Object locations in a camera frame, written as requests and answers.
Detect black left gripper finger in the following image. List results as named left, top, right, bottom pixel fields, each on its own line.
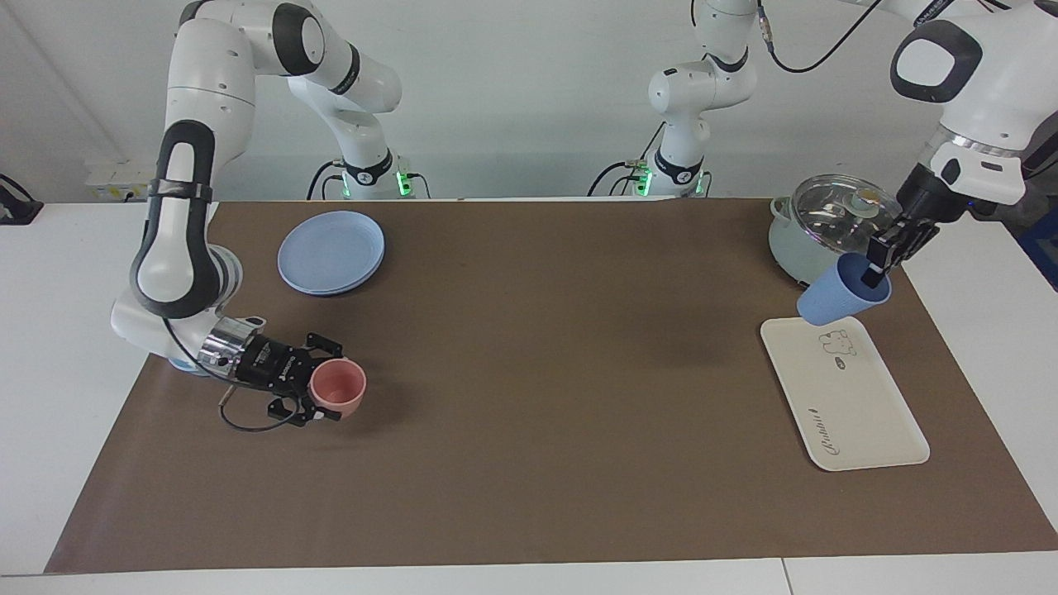
left=893, top=216, right=941, bottom=270
left=865, top=219, right=921, bottom=288

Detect pink plastic cup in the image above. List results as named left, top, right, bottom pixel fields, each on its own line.
left=310, top=358, right=368, bottom=419

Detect blue plastic cup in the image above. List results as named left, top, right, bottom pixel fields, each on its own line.
left=796, top=252, right=894, bottom=326

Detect cream rabbit print tray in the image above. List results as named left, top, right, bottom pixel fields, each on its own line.
left=760, top=317, right=932, bottom=473

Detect glass pot lid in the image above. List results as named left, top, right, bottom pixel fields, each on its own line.
left=789, top=174, right=903, bottom=250

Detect pale green electric pot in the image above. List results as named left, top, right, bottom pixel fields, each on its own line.
left=768, top=195, right=877, bottom=287

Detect blue round plate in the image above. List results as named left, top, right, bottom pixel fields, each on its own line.
left=277, top=210, right=387, bottom=298

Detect blue box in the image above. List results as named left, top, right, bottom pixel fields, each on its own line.
left=1018, top=207, right=1058, bottom=292

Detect brown table mat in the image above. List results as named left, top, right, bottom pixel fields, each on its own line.
left=45, top=198, right=1058, bottom=575

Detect black object on table edge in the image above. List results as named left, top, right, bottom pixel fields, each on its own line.
left=0, top=174, right=44, bottom=226

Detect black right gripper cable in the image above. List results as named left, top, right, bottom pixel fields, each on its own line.
left=163, top=318, right=303, bottom=434

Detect black right arm base cables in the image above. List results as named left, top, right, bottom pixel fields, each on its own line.
left=306, top=155, right=432, bottom=201

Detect black arm base cables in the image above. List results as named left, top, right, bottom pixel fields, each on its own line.
left=587, top=122, right=713, bottom=199
left=306, top=155, right=432, bottom=201

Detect black left arm hanging cable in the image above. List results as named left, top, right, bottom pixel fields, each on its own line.
left=754, top=0, right=887, bottom=75

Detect white wall power strip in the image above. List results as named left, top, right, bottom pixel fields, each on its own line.
left=85, top=159, right=156, bottom=201

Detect black left arm base cables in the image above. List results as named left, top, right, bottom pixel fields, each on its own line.
left=587, top=122, right=713, bottom=199

